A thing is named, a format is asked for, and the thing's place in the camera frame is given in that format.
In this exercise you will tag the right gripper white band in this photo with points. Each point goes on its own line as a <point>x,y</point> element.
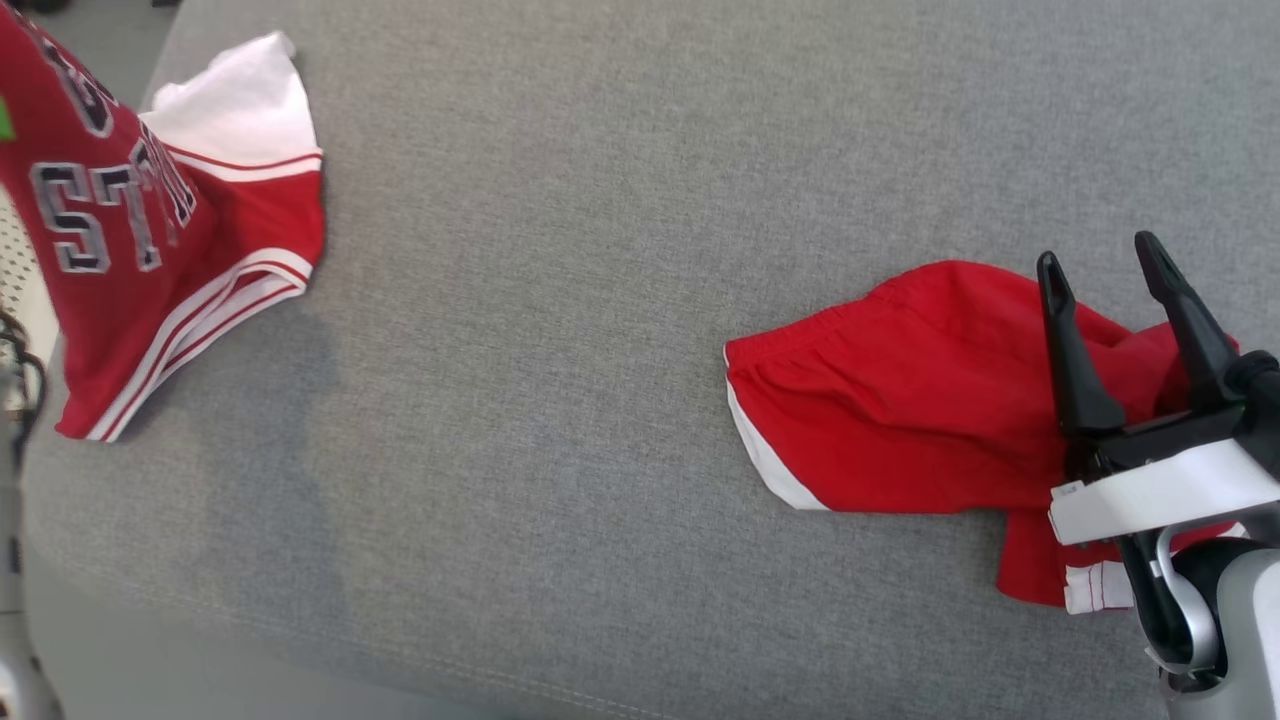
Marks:
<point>1160,495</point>

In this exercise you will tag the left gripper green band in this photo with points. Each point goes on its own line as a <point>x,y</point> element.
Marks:
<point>5,120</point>

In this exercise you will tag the red basketball jersey with lettering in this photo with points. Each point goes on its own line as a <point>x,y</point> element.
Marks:
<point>120,290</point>

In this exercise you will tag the red shorts with white stripe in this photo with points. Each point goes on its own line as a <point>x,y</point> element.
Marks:
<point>900,400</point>

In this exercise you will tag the grey fabric sofa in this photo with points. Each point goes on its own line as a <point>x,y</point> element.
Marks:
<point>600,300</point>

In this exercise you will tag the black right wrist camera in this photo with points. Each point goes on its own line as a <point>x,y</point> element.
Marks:
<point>1262,395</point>

